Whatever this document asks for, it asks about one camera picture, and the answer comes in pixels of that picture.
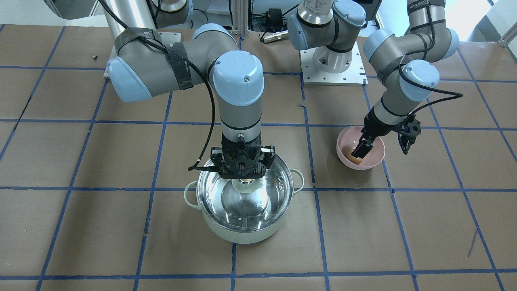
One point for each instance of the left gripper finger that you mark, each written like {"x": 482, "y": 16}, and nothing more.
{"x": 406, "y": 140}
{"x": 365, "y": 144}

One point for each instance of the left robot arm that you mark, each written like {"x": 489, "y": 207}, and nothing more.
{"x": 404, "y": 65}

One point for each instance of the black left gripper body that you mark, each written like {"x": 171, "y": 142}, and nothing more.
{"x": 374, "y": 125}

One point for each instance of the white pot with steel interior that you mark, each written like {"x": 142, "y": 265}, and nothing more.
{"x": 253, "y": 236}

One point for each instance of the pink bowl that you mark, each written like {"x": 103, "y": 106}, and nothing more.
{"x": 348, "y": 138}

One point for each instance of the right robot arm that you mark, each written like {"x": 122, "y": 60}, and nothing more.
{"x": 234, "y": 78}

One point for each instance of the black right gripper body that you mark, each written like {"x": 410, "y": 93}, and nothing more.
{"x": 216, "y": 158}

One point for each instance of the brown egg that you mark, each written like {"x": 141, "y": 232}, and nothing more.
{"x": 347, "y": 153}

